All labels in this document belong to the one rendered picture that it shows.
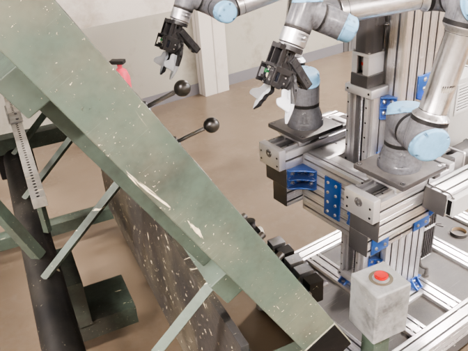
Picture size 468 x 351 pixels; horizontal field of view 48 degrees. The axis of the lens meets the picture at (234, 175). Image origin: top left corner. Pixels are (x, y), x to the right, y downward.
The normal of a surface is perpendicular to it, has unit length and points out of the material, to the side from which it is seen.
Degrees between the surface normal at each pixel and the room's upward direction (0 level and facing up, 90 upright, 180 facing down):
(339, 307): 0
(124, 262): 0
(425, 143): 98
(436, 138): 98
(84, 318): 90
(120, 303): 0
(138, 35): 90
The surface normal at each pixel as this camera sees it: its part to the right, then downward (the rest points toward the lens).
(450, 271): -0.07, -0.87
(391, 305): 0.43, 0.41
